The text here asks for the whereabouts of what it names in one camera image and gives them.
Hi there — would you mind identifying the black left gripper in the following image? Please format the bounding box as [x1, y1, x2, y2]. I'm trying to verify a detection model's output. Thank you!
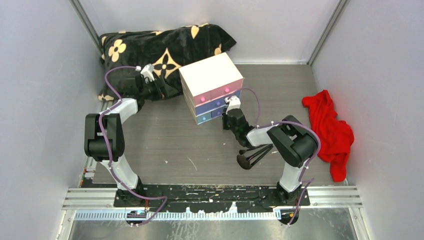
[139, 75, 178, 102]

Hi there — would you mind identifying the black thin makeup brush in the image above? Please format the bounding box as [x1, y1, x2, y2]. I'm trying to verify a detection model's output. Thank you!
[238, 146, 261, 155]

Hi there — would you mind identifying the white pink drawer organizer box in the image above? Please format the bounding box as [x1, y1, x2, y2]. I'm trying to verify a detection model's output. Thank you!
[179, 52, 244, 125]

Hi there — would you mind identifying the black fan makeup brush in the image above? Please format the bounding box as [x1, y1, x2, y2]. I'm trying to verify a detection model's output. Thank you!
[236, 144, 274, 170]

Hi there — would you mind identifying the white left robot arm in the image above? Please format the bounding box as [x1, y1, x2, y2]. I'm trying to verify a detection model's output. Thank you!
[84, 76, 180, 207]

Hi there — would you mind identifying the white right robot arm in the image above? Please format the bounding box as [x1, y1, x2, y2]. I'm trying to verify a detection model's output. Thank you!
[222, 108, 321, 206]

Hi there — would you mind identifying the black long makeup brush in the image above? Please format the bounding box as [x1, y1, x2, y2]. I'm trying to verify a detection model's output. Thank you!
[249, 144, 274, 169]

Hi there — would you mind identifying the black floral plush blanket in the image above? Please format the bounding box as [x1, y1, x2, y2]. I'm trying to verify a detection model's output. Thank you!
[98, 23, 237, 101]

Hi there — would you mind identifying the red cloth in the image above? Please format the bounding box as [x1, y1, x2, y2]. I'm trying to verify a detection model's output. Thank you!
[301, 90, 355, 183]

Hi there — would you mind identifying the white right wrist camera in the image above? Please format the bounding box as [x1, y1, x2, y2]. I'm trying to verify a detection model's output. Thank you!
[224, 95, 241, 114]

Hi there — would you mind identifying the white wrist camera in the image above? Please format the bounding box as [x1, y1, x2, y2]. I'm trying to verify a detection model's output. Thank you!
[224, 95, 241, 114]
[135, 63, 155, 84]

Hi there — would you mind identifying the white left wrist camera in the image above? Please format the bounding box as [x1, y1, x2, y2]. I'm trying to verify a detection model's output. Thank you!
[135, 63, 155, 84]

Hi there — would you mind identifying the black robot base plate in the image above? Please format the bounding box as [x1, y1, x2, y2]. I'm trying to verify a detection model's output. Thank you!
[113, 184, 310, 213]

